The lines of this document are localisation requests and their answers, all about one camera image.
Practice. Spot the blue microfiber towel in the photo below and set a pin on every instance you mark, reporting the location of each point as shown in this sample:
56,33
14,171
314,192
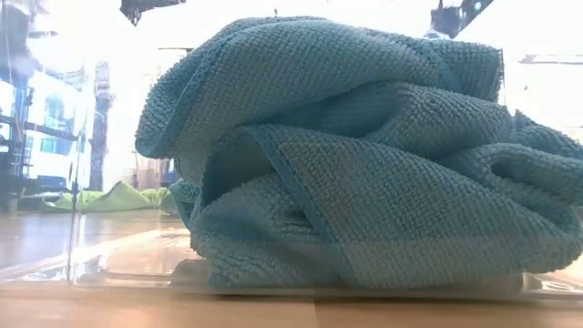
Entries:
410,218
182,196
319,59

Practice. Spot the green microfiber towel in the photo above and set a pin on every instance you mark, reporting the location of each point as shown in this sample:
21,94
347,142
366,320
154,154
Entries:
118,198

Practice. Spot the clear plastic bin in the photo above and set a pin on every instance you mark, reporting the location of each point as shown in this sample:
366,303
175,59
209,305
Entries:
114,259

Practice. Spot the large blue-framed window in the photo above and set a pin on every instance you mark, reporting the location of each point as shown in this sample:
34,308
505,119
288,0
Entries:
54,114

